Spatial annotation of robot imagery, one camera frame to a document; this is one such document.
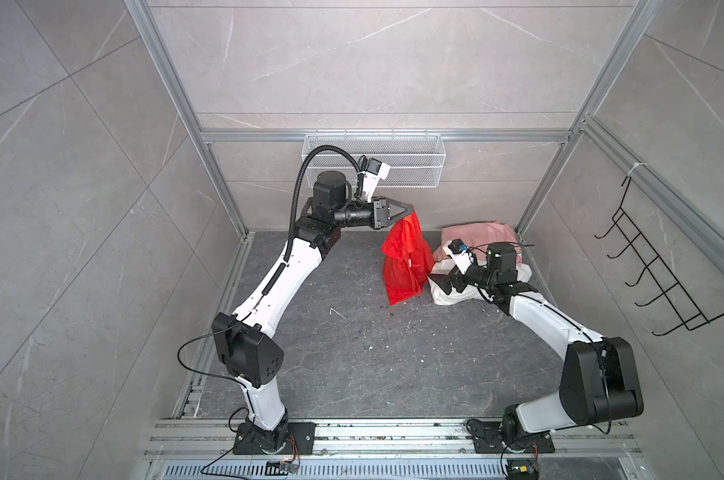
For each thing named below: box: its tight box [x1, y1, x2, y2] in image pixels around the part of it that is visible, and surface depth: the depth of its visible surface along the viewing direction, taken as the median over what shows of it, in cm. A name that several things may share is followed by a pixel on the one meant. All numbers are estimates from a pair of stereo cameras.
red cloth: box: [381, 210, 435, 306], surface depth 76 cm
